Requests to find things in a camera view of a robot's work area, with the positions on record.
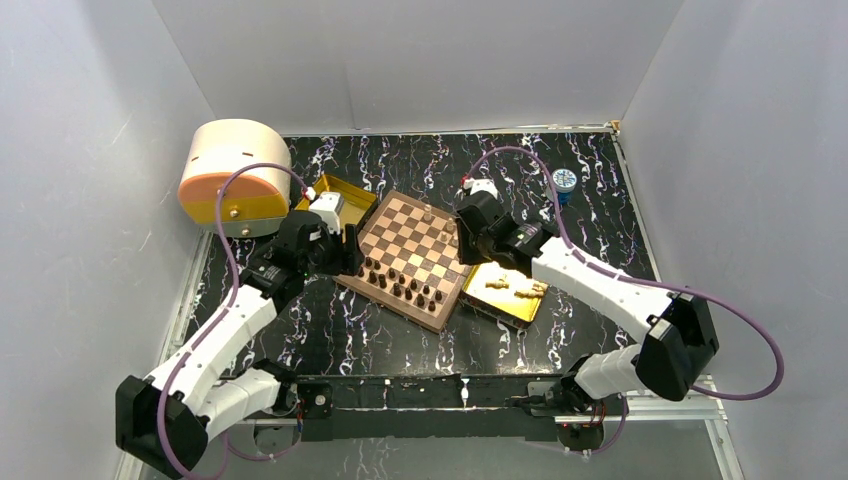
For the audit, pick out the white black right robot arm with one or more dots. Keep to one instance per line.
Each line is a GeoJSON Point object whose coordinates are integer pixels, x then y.
{"type": "Point", "coordinates": [673, 334]}

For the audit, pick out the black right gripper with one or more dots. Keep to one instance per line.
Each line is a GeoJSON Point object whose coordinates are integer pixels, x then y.
{"type": "Point", "coordinates": [465, 255]}

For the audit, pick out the black aluminium base frame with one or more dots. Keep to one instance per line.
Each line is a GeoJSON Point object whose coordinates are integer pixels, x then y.
{"type": "Point", "coordinates": [328, 408]}

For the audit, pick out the white pieces pile in tin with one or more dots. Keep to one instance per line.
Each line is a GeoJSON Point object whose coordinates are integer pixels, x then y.
{"type": "Point", "coordinates": [522, 290]}

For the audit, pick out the dark chess pieces row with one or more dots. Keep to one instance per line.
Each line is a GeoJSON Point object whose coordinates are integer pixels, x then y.
{"type": "Point", "coordinates": [399, 285]}

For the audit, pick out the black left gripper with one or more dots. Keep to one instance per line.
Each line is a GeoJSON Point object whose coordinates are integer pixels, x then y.
{"type": "Point", "coordinates": [349, 256]}

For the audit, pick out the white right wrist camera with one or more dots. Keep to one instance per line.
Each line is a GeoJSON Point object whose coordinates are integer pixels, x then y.
{"type": "Point", "coordinates": [471, 186]}

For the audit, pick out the gold tin with white pieces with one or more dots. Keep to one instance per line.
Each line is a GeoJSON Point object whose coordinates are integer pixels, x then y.
{"type": "Point", "coordinates": [499, 305]}

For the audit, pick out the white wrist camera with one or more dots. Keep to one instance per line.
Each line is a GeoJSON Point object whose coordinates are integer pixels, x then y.
{"type": "Point", "coordinates": [329, 205]}
{"type": "Point", "coordinates": [471, 186]}

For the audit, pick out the wooden chess board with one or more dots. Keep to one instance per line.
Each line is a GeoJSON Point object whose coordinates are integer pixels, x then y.
{"type": "Point", "coordinates": [396, 234]}

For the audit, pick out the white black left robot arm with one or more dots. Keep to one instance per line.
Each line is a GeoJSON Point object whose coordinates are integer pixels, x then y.
{"type": "Point", "coordinates": [212, 358]}

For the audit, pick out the empty gold tin box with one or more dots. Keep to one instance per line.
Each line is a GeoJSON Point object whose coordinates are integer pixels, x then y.
{"type": "Point", "coordinates": [353, 204]}

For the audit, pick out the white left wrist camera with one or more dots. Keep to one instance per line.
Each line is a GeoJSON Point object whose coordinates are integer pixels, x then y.
{"type": "Point", "coordinates": [329, 205]}

